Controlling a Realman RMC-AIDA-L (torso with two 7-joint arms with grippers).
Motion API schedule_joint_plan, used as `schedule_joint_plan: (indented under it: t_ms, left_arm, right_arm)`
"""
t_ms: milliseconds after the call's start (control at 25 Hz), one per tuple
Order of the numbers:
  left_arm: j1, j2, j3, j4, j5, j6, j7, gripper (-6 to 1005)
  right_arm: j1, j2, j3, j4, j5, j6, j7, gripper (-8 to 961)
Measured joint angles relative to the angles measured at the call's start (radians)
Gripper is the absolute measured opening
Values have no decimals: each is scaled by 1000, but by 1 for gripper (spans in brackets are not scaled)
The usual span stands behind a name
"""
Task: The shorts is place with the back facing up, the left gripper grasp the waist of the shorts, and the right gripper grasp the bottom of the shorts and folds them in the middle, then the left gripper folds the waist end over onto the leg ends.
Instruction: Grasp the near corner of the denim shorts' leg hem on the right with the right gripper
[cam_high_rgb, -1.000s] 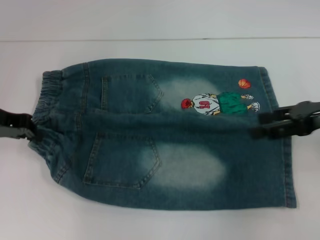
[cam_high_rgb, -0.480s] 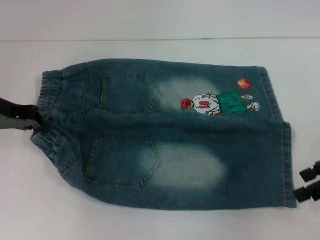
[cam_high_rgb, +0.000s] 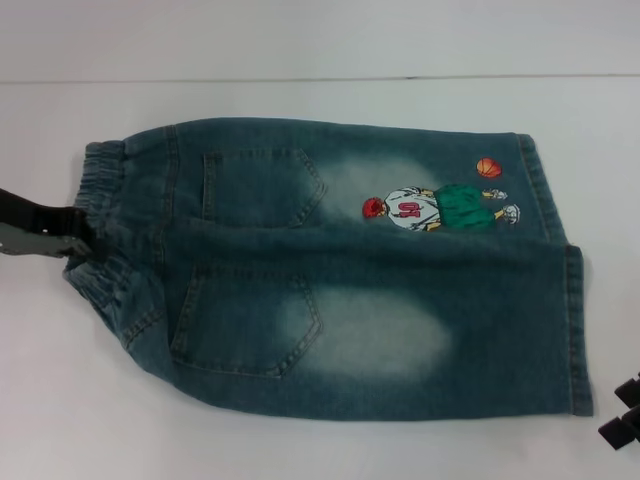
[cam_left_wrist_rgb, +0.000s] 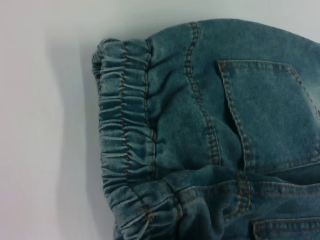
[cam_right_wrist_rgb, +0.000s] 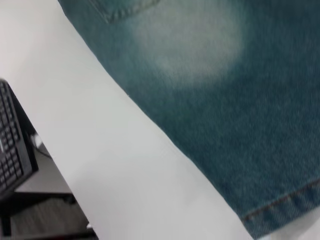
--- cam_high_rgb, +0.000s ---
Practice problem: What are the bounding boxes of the blue denim shorts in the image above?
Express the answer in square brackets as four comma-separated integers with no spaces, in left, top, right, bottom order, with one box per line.
[62,117,586,419]

